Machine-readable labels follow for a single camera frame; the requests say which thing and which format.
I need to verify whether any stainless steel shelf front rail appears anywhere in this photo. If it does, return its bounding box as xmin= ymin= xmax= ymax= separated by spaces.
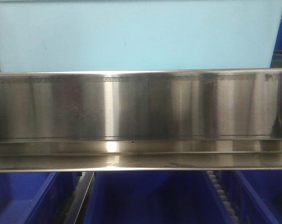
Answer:
xmin=0 ymin=68 xmax=282 ymax=172

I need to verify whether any dark blue bin lower left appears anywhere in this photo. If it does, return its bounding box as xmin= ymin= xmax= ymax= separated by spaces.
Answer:
xmin=0 ymin=172 xmax=82 ymax=224

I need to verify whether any white roller track lower right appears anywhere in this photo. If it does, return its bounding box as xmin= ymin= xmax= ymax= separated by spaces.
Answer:
xmin=206 ymin=170 xmax=239 ymax=224

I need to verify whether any dark blue bin lower right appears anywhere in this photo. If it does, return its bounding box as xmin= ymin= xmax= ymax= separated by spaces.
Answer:
xmin=218 ymin=170 xmax=282 ymax=224

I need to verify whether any dark blue bin lower middle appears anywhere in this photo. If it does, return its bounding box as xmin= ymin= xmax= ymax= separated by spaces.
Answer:
xmin=84 ymin=171 xmax=232 ymax=224

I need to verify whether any steel divider rail lower left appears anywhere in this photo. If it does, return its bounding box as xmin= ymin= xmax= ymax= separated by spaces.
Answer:
xmin=63 ymin=172 xmax=94 ymax=224

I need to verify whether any light blue plastic bin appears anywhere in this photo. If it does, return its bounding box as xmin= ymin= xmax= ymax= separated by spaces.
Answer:
xmin=0 ymin=0 xmax=282 ymax=72

